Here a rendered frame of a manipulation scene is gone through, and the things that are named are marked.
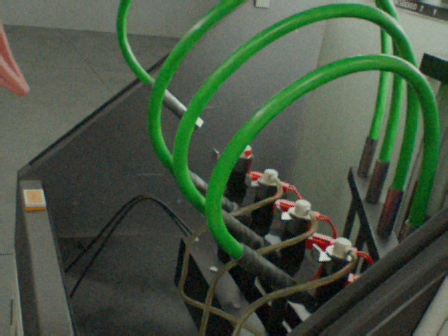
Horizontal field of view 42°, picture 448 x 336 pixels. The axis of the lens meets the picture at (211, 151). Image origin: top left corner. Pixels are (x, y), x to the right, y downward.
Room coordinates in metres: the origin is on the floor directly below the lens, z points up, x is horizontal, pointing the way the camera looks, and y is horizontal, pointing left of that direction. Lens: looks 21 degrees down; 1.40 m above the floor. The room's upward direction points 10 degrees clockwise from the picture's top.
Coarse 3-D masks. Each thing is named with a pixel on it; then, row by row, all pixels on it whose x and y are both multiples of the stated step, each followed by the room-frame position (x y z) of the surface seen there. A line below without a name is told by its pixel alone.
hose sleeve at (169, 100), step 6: (150, 84) 0.78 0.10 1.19; (150, 90) 0.78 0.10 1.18; (168, 96) 0.78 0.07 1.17; (162, 102) 0.78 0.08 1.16; (168, 102) 0.78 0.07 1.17; (174, 102) 0.78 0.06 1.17; (168, 108) 0.78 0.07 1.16; (174, 108) 0.78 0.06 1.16; (180, 108) 0.78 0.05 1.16; (186, 108) 0.79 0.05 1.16; (180, 114) 0.78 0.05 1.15
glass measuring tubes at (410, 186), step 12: (432, 60) 0.79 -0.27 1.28; (444, 60) 0.77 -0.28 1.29; (420, 72) 0.80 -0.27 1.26; (432, 72) 0.78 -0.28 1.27; (444, 72) 0.76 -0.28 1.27; (432, 84) 0.79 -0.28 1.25; (444, 84) 0.79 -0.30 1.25; (444, 96) 0.76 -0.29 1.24; (420, 108) 0.79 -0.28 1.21; (444, 108) 0.76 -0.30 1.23; (420, 120) 0.79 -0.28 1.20; (444, 120) 0.75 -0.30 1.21; (420, 132) 0.79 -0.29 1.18; (444, 132) 0.76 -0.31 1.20; (420, 144) 0.79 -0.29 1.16; (444, 144) 0.76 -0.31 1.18; (420, 156) 0.80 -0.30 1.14; (444, 156) 0.73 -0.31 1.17; (420, 168) 0.76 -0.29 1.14; (444, 168) 0.72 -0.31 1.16; (408, 180) 0.79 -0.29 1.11; (444, 180) 0.72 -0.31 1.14; (408, 192) 0.80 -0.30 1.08; (432, 192) 0.73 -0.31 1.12; (444, 192) 0.72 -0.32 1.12; (408, 204) 0.76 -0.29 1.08; (432, 204) 0.72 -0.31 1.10; (444, 204) 0.73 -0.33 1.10; (408, 216) 0.76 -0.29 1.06; (432, 216) 0.72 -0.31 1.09; (396, 228) 0.80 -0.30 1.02
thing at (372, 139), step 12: (120, 12) 0.78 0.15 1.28; (120, 24) 0.78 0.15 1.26; (120, 36) 0.78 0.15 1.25; (384, 36) 0.79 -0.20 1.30; (120, 48) 0.78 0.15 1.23; (384, 48) 0.79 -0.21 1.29; (132, 60) 0.78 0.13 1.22; (144, 72) 0.78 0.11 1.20; (384, 72) 0.79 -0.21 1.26; (384, 84) 0.79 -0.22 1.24; (384, 96) 0.79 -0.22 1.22; (384, 108) 0.79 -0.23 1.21; (372, 120) 0.79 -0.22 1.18; (372, 132) 0.79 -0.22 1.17; (372, 144) 0.79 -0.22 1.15
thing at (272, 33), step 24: (288, 24) 0.54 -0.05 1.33; (384, 24) 0.58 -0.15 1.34; (240, 48) 0.52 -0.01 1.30; (408, 48) 0.59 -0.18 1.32; (216, 72) 0.51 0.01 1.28; (408, 96) 0.61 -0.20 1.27; (192, 120) 0.50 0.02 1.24; (408, 120) 0.61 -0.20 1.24; (408, 144) 0.61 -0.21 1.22; (408, 168) 0.61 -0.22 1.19; (192, 192) 0.51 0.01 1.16; (384, 216) 0.61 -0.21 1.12; (240, 240) 0.53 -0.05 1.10; (264, 240) 0.55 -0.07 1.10
